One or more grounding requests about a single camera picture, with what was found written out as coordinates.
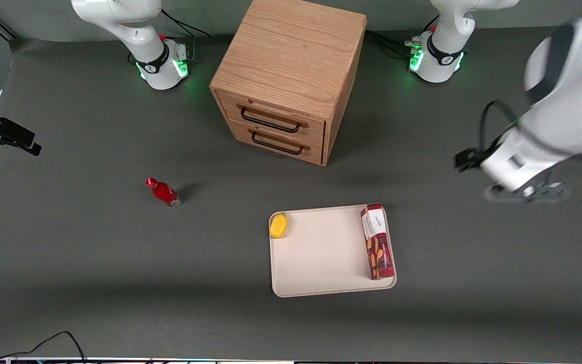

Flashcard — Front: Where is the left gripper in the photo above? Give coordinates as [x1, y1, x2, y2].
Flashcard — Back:
[454, 125, 577, 193]

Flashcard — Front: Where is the red cookie box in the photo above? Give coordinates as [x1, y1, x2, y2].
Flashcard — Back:
[360, 203, 396, 280]

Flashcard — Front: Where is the beige plastic tray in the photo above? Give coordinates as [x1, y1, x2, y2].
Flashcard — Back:
[268, 204, 398, 298]

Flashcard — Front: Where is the red drink bottle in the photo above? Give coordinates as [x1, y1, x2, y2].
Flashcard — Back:
[145, 177, 182, 208]

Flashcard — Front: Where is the wooden drawer front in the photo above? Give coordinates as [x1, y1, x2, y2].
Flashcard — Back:
[227, 119, 324, 165]
[216, 91, 326, 148]

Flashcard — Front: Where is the yellow lemon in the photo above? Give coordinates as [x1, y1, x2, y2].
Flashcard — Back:
[269, 213, 289, 239]

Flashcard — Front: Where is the wooden drawer cabinet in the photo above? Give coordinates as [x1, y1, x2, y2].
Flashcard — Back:
[209, 0, 368, 167]

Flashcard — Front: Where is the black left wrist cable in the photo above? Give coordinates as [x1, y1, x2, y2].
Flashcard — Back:
[479, 100, 520, 152]

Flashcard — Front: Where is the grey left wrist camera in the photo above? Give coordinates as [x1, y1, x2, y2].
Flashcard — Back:
[484, 183, 570, 204]

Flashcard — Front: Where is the black left arm base cable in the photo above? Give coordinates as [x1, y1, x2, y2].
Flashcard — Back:
[365, 15, 441, 57]

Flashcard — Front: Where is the black arm base cable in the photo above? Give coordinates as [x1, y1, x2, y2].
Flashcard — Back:
[365, 15, 441, 57]
[161, 8, 211, 62]

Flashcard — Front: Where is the black metal drawer handle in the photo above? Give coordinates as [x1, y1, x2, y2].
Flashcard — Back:
[240, 107, 302, 134]
[251, 131, 305, 156]

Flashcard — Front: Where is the black right arm base cable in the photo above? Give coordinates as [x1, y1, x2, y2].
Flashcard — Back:
[161, 8, 211, 62]

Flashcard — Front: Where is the black cable at table edge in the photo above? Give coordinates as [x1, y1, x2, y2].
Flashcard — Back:
[0, 331, 87, 364]

